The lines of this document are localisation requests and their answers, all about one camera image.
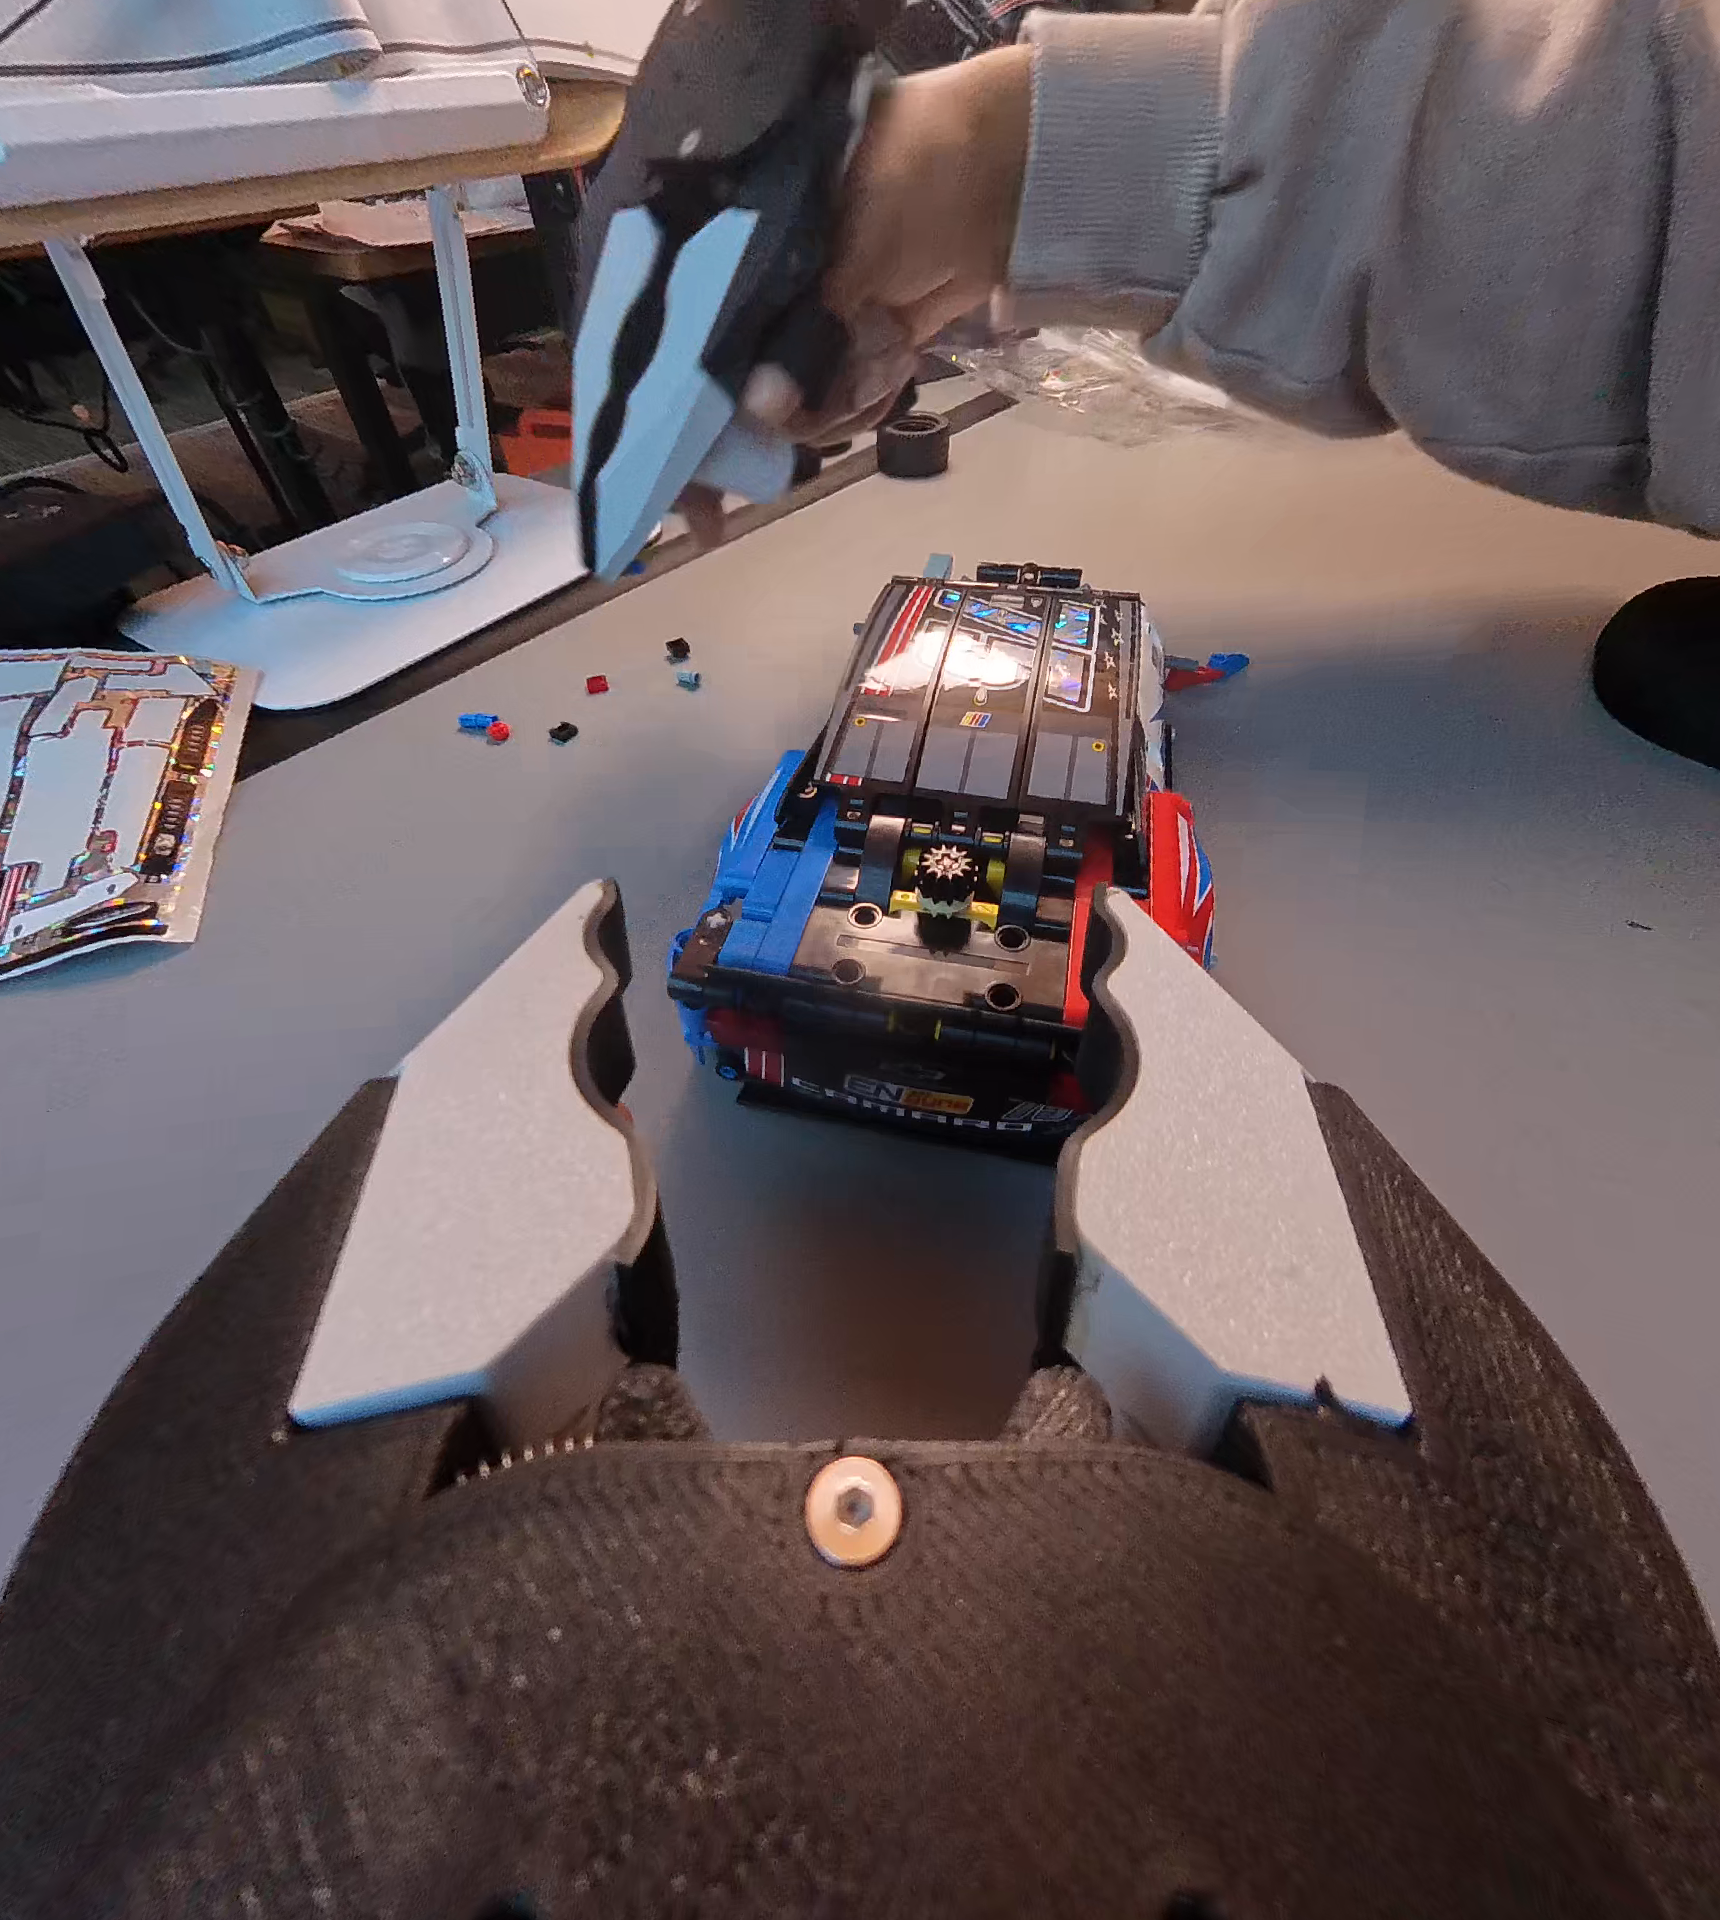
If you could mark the holographic sticker sheet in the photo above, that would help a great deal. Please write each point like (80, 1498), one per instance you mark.
(34, 810)

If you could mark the lego race car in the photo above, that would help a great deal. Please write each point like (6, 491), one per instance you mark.
(951, 900)

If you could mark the black bag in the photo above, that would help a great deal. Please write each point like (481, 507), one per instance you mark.
(34, 571)

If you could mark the person's right hand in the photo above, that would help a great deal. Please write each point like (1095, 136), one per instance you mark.
(935, 210)

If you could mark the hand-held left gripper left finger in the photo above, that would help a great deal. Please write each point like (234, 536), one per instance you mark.
(484, 1184)

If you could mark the clear plastic bag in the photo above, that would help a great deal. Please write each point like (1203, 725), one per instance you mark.
(1085, 383)

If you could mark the white desk lamp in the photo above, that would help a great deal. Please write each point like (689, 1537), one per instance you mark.
(350, 600)

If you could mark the lego instruction booklet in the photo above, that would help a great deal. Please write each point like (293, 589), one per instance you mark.
(200, 22)

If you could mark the person's right forearm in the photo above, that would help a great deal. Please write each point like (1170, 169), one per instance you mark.
(1474, 225)

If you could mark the black lego tire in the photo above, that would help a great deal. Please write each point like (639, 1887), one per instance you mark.
(913, 447)

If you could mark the black round pad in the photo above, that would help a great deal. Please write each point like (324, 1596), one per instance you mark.
(1714, 691)

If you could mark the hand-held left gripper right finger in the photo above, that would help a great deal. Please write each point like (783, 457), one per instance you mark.
(1221, 1200)

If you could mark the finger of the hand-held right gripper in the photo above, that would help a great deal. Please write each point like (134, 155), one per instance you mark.
(689, 390)
(613, 331)

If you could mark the orange box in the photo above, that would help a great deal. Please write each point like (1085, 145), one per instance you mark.
(537, 440)

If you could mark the wooden table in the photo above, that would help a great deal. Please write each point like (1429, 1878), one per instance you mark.
(582, 135)

